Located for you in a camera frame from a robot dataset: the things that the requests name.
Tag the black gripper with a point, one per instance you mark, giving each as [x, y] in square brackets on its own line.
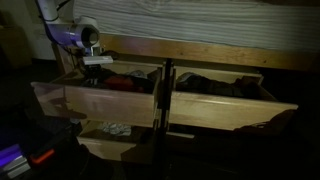
[94, 70]

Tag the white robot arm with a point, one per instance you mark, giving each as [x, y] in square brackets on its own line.
[75, 33]

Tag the red cloth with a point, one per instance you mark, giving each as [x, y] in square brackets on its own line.
[121, 83]

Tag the light wooden drawer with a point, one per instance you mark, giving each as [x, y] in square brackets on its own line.
[110, 105]
[106, 146]
[226, 111]

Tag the grey folded cloth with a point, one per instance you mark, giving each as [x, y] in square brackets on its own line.
[136, 74]

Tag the white patterned cloth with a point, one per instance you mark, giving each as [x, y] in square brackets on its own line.
[115, 129]

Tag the dark clothes pile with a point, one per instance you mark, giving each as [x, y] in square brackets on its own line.
[146, 83]
[220, 87]

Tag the purple lit equipment box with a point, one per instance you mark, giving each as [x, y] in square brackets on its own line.
[11, 160]

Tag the striped white mattress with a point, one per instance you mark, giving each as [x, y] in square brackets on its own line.
[206, 23]

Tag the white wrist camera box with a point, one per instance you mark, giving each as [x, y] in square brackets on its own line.
[98, 60]

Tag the black vertical post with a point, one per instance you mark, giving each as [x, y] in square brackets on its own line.
[165, 100]

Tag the wooden bed frame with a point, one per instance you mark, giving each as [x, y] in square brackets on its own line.
[200, 51]

